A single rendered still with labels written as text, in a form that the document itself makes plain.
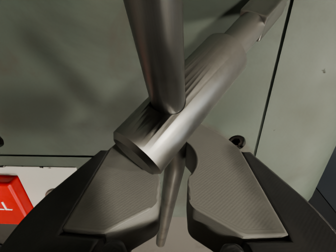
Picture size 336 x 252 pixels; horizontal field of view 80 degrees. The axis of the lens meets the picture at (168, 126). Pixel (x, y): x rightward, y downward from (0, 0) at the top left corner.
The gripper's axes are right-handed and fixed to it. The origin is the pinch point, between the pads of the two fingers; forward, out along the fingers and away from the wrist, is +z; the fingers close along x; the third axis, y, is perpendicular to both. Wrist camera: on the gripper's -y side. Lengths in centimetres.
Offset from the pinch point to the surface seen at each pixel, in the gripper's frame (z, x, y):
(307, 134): 2.9, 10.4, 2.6
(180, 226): 128, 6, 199
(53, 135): 3.0, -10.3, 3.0
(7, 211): 1.8, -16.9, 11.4
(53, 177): 2.8, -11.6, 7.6
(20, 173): 2.8, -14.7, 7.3
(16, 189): 2.2, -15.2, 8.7
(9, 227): 128, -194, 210
